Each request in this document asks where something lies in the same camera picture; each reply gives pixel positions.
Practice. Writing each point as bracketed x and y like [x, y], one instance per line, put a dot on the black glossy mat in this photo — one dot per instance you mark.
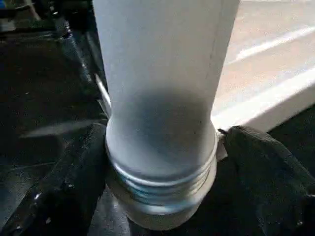
[37, 86]

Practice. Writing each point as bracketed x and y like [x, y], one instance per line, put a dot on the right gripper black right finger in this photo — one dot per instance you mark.
[265, 184]

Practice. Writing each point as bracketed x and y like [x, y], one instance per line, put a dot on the white plastic table leg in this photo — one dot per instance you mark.
[160, 73]

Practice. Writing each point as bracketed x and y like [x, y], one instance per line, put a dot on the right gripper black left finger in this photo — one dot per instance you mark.
[69, 196]

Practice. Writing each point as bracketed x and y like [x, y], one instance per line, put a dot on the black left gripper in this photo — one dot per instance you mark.
[61, 14]

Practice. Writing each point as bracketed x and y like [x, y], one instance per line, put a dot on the white plastic stool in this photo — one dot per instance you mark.
[270, 86]

